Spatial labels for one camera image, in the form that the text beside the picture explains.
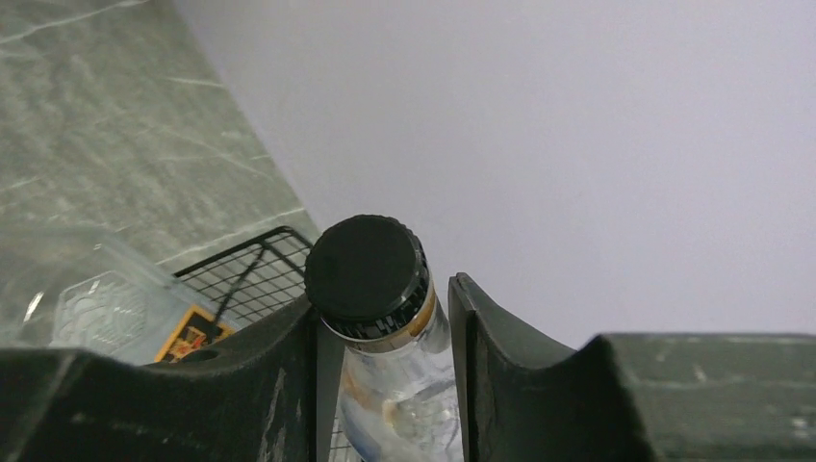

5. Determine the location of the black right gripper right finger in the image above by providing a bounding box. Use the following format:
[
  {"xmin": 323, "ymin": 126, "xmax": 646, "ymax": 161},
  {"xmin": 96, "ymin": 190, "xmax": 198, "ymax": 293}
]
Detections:
[{"xmin": 447, "ymin": 272, "xmax": 815, "ymax": 461}]

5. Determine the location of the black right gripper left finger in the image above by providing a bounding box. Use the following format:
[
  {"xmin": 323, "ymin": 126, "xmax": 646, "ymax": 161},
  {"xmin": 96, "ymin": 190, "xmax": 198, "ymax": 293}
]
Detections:
[{"xmin": 1, "ymin": 298, "xmax": 344, "ymax": 461}]

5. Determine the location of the clear bottle with cork stopper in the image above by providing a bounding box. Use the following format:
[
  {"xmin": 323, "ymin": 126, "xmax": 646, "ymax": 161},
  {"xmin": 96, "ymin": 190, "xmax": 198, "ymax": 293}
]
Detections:
[{"xmin": 305, "ymin": 215, "xmax": 465, "ymax": 461}]

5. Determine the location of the clear bottle with black cap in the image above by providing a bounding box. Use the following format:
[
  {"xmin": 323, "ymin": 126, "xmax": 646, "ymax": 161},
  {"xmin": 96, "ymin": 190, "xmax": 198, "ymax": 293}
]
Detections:
[{"xmin": 0, "ymin": 226, "xmax": 241, "ymax": 368}]

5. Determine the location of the black wire wine rack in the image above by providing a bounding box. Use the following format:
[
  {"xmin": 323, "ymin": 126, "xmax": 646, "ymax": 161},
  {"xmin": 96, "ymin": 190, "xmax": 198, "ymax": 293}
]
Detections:
[{"xmin": 176, "ymin": 226, "xmax": 360, "ymax": 461}]

